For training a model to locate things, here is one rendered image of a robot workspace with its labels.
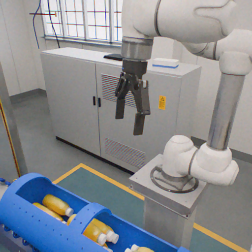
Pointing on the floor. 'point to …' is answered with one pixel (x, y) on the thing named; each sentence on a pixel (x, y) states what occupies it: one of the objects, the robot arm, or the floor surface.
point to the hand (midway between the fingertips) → (128, 122)
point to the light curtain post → (11, 127)
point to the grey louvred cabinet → (82, 144)
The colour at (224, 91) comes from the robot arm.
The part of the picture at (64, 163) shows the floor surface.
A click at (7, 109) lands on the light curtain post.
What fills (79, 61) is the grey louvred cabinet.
